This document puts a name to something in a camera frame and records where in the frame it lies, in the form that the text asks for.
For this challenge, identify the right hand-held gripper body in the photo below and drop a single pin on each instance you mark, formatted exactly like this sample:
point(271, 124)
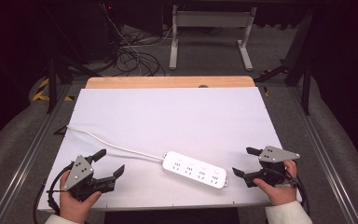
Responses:
point(276, 154)

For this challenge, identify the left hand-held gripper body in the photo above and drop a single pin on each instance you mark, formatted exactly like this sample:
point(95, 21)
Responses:
point(79, 172)

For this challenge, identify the person's left hand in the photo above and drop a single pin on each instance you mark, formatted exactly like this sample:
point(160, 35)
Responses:
point(74, 205)

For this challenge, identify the person's right hand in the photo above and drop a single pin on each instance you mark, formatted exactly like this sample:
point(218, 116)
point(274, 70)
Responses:
point(281, 193)

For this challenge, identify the white power strip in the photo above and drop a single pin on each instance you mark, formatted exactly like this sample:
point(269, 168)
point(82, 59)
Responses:
point(195, 169)

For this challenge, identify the person's dark lap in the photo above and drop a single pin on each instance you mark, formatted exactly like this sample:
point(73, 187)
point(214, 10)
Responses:
point(171, 217)

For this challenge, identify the black metal stand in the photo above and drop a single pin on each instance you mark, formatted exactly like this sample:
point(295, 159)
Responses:
point(52, 87)
point(306, 90)

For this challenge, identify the white table cover sheet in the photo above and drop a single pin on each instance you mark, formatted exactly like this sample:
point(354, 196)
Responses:
point(174, 124)

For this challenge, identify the yellow black hazard tape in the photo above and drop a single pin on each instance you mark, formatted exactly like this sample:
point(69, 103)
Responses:
point(40, 97)

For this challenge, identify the black equipment box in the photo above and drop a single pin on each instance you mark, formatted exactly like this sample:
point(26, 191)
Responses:
point(96, 31)

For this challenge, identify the aluminium floor rail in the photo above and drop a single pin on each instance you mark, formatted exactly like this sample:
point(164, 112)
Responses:
point(28, 158)
point(326, 158)

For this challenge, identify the white metal stand frame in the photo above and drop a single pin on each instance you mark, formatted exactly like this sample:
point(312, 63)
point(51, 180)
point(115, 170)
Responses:
point(211, 19)

